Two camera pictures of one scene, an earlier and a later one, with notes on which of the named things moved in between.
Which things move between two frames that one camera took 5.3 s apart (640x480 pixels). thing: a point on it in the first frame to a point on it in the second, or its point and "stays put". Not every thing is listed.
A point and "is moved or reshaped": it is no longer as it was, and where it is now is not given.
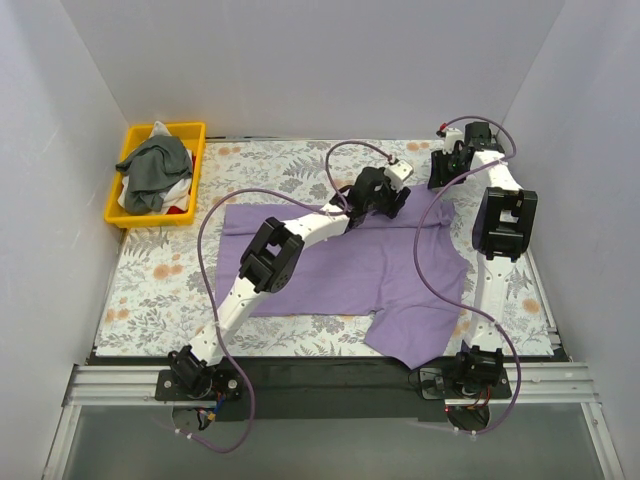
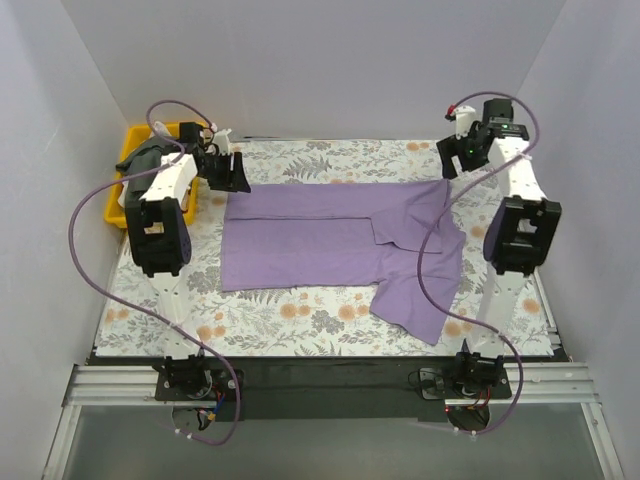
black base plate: [344, 390] stays put
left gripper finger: [389, 201] to [224, 182]
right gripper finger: [440, 174] to [451, 146]
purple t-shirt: [409, 271] is moved or reshaped
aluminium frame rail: [104, 385] stays put
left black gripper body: [396, 201] to [220, 169]
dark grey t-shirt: [159, 163] stays put
